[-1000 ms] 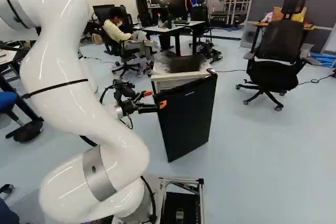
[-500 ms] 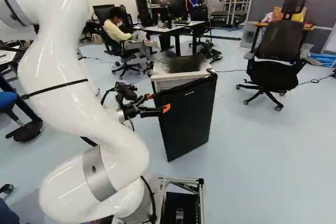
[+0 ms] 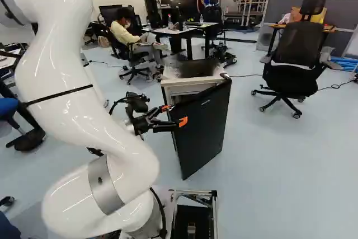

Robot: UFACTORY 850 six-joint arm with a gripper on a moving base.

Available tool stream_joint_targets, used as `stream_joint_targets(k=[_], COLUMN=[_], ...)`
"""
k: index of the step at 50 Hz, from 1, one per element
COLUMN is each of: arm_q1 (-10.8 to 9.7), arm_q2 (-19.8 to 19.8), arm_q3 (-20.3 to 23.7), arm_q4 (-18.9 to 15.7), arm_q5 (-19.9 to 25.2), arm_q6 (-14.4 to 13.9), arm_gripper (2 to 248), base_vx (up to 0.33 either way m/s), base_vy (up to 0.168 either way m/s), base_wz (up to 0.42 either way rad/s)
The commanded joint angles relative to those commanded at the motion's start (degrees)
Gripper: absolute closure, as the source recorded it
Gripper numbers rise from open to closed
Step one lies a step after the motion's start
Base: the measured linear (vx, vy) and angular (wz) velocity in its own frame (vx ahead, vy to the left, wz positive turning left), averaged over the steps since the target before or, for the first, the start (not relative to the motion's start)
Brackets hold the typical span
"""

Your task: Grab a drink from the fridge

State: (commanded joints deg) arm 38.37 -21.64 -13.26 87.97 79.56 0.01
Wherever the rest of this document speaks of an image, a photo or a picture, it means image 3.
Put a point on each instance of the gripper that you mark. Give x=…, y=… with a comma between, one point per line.
x=141, y=125

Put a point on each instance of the black fridge door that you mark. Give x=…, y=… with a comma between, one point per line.
x=201, y=127

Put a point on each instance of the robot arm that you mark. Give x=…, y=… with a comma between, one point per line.
x=64, y=54

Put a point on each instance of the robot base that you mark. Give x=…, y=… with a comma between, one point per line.
x=193, y=216

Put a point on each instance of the small fridge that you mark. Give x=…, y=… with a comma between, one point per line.
x=193, y=78

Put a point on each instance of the black desk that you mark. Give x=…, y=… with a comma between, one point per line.
x=181, y=33

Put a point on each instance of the person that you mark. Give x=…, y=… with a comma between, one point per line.
x=124, y=33

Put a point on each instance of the black mesh office chair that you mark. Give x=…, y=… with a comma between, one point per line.
x=296, y=62

